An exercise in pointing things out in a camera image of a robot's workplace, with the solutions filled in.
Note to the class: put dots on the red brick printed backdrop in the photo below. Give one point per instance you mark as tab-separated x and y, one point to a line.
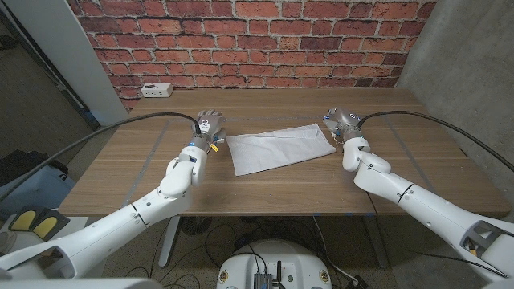
257	40

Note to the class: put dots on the black bag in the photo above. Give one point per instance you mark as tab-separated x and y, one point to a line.
24	162

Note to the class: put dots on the grey table leg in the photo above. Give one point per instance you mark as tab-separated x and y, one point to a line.
377	245

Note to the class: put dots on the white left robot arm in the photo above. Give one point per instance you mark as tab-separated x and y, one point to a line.
120	225

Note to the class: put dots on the blue storage box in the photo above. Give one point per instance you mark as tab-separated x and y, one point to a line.
32	192

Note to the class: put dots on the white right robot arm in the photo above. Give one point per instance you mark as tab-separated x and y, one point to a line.
433	208

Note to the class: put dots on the black round fan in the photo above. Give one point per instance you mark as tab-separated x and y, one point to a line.
194	225

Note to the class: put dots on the white handkerchief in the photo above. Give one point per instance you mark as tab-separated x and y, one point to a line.
277	148

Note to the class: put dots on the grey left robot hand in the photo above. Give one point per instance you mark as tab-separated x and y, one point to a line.
210	124

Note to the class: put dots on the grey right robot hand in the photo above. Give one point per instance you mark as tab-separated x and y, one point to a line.
343	120

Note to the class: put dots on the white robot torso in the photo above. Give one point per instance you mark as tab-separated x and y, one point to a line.
277	257

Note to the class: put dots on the grey sneaker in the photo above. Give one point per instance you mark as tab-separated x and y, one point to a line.
5	243

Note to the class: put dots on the yellow black foot pedal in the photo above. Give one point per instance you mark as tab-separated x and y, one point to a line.
24	220
47	225

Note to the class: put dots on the white table leg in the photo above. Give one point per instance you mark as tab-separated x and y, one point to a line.
168	241

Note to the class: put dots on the white power strip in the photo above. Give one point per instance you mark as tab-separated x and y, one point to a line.
156	90

